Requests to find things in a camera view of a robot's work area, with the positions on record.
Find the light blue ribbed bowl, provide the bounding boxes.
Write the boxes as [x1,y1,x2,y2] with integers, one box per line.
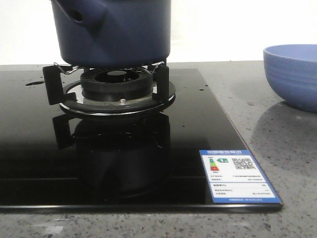
[263,44,317,113]

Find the dark blue cooking pot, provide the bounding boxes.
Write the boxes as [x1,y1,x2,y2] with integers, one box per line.
[51,0,171,68]

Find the black pot support grate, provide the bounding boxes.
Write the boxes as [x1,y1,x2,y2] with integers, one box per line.
[43,61,176,117]

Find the black round gas burner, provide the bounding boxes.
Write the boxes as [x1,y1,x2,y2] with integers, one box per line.
[80,68,153,102]

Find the blue white energy label sticker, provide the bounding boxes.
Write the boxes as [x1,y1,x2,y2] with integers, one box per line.
[200,150,281,204]

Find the black glass gas cooktop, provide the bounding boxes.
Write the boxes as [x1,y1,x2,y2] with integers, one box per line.
[0,68,282,213]

